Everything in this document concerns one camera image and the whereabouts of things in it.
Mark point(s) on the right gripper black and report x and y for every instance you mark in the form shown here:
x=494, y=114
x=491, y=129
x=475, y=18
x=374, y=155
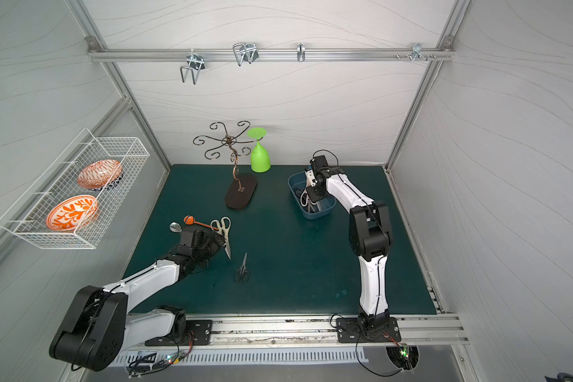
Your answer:
x=310, y=192

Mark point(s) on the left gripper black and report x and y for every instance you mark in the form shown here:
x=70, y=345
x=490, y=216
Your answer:
x=211, y=241

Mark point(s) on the pink handled scissors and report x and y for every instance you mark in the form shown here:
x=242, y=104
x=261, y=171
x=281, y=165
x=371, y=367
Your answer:
x=307, y=204

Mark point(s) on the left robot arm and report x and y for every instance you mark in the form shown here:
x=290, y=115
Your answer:
x=100, y=323

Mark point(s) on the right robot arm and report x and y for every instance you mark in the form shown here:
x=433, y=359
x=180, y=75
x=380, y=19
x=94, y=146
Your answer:
x=370, y=236

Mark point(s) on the blue plastic storage box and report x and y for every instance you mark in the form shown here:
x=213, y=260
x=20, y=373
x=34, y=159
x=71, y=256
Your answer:
x=297, y=183

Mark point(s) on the small black scissors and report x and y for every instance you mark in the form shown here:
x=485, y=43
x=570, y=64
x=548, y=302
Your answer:
x=242, y=274

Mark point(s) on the orange spoon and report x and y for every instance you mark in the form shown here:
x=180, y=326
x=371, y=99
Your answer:
x=190, y=220

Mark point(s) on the white hello kitty spoon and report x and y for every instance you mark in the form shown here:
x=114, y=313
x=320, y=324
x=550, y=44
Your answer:
x=175, y=227

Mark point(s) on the green plastic goblet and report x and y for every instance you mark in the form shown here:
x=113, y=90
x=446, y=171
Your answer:
x=260, y=159

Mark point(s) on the copper cup holder stand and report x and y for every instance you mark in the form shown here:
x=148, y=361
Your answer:
x=243, y=186

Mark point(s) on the green table mat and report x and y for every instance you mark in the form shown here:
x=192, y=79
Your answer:
x=296, y=265

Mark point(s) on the white vent grille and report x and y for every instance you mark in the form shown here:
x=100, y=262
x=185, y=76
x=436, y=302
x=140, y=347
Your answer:
x=204, y=356

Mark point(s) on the orange patterned bowl upper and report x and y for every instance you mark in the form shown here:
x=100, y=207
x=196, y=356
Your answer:
x=104, y=174

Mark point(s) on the metal single hook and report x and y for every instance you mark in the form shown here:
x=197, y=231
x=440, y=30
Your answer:
x=301, y=52

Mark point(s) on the orange patterned plate lower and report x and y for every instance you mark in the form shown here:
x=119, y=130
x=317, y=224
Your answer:
x=72, y=213

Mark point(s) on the metal double hook middle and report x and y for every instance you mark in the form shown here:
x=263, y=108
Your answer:
x=245, y=52

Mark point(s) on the metal double hook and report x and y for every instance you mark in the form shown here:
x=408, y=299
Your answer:
x=245, y=52
x=193, y=67

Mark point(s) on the metal hook right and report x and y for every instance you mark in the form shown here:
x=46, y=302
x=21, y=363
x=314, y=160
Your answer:
x=416, y=54

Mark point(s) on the metal double hook left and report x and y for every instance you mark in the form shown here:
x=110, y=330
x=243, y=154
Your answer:
x=193, y=67

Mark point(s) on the cream handled kitchen scissors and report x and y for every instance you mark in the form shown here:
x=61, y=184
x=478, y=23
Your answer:
x=223, y=227

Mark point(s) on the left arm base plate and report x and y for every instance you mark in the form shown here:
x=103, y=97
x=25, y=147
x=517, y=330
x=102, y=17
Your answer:
x=197, y=332

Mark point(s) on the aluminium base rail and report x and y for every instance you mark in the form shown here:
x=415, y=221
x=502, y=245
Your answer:
x=277, y=332

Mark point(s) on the white wire basket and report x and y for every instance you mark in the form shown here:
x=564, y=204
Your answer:
x=26, y=218

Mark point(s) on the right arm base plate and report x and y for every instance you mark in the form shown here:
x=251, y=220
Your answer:
x=353, y=330

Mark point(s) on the aluminium top rail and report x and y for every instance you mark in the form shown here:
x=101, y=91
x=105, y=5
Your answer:
x=265, y=55

